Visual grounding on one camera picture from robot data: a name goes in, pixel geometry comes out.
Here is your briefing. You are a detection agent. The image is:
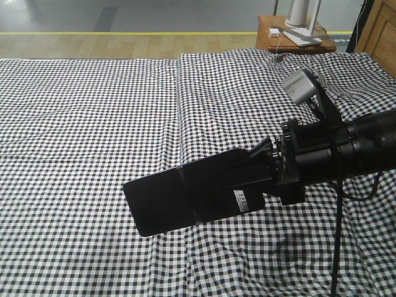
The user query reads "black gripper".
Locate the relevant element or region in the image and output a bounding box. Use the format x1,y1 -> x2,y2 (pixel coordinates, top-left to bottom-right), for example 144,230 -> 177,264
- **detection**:
230,119 -> 349,205

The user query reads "black foldable phone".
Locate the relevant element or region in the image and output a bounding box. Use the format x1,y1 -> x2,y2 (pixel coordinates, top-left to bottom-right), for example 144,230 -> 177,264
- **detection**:
123,148 -> 270,237

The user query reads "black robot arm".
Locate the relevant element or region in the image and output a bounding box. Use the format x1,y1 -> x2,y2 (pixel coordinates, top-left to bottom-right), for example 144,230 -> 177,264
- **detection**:
230,110 -> 395,205

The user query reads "black white gingham bed sheet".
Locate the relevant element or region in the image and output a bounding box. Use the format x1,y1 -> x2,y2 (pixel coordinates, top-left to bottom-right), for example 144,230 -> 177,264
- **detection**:
1,59 -> 189,296

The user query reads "black white gingham duvet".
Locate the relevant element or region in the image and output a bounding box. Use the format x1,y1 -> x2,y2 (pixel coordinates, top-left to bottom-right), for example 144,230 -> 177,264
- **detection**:
147,49 -> 395,296

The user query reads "wooden nightstand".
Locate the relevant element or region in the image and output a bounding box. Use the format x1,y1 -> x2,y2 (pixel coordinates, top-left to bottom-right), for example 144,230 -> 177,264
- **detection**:
256,15 -> 337,54

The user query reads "white charger adapter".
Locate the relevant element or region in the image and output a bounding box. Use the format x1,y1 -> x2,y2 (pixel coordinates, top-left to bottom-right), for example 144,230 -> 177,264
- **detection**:
269,28 -> 280,38

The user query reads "white cylindrical appliance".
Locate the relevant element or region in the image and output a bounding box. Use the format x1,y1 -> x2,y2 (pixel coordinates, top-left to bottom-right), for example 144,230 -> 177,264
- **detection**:
285,0 -> 309,28

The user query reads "wooden headboard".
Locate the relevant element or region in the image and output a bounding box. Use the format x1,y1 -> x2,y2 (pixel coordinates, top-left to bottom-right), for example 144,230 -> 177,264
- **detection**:
355,0 -> 395,78

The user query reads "black camera cable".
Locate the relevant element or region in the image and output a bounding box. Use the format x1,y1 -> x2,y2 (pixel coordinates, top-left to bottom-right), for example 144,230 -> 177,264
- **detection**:
304,72 -> 383,297

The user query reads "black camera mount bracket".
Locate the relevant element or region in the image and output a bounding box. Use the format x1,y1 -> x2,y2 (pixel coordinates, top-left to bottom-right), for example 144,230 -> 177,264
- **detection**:
313,76 -> 343,128

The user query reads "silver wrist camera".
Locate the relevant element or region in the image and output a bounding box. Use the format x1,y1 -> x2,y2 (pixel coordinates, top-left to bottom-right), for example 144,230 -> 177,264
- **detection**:
281,69 -> 319,106

